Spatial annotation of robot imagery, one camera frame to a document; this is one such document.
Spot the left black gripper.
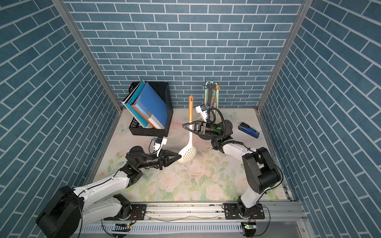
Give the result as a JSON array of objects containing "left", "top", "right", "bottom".
[{"left": 135, "top": 150, "right": 179, "bottom": 172}]

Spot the dark grey utensil rack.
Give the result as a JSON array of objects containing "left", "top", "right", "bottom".
[{"left": 206, "top": 81, "right": 217, "bottom": 108}]

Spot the blue book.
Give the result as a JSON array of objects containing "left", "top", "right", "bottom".
[{"left": 135, "top": 82, "right": 168, "bottom": 130}]

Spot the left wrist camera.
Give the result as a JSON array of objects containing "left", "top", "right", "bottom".
[{"left": 153, "top": 136, "right": 167, "bottom": 153}]

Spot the orange book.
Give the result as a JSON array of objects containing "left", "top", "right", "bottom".
[{"left": 132, "top": 105, "right": 155, "bottom": 129}]

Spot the black perforated file basket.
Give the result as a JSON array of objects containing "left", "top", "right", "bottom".
[{"left": 123, "top": 81, "right": 173, "bottom": 136}]

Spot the wooden handled white spoon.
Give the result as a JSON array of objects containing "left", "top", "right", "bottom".
[{"left": 214, "top": 84, "right": 220, "bottom": 109}]

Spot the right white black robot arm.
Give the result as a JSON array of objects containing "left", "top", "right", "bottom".
[{"left": 183, "top": 120, "right": 284, "bottom": 219}]

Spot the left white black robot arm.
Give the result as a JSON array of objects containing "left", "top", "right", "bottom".
[{"left": 36, "top": 146, "right": 181, "bottom": 238}]

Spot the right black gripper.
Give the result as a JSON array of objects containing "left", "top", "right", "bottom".
[{"left": 185, "top": 124, "right": 221, "bottom": 140}]

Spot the blue black stapler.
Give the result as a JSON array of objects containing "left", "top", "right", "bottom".
[{"left": 238, "top": 122, "right": 260, "bottom": 138}]

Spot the teal notebook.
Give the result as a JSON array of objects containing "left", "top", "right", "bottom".
[{"left": 122, "top": 81, "right": 148, "bottom": 128}]

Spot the aluminium front rail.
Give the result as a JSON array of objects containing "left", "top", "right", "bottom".
[{"left": 52, "top": 201, "right": 313, "bottom": 238}]

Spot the wooden handled cream skimmer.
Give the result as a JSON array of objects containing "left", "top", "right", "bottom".
[{"left": 178, "top": 95, "right": 196, "bottom": 164}]

